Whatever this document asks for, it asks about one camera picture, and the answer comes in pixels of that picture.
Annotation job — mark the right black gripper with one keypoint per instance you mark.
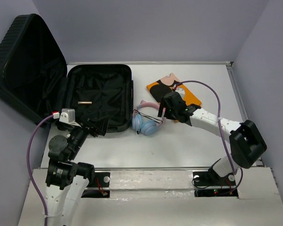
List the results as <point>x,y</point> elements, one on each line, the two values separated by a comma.
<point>162,105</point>

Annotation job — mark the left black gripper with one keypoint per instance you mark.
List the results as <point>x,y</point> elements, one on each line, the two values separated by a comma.
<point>100,125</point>

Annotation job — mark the orange black patterned cloth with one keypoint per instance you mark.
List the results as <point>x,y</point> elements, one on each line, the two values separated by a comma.
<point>163,86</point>

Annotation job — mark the blue pink cat-ear headphones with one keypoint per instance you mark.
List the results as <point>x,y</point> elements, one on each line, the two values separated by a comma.
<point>145,124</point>

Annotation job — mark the black hard-shell suitcase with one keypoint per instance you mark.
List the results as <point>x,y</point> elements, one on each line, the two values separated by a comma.
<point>35,80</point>

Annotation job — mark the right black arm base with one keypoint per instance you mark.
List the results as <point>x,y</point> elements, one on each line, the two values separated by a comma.
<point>216,187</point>

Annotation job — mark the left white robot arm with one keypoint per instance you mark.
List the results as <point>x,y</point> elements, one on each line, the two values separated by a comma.
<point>66,180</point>

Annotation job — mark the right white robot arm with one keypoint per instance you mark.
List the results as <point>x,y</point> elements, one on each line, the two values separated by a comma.
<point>246,143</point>

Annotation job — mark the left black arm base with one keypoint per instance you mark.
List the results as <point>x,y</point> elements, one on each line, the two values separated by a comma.
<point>99,187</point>

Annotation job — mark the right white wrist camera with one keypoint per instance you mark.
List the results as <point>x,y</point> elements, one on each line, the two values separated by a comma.
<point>176,87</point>

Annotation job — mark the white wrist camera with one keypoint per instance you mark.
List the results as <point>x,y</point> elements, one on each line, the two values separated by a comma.
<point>67,116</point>
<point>176,87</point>

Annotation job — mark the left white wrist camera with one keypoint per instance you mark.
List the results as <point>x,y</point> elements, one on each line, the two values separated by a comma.
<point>67,116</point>

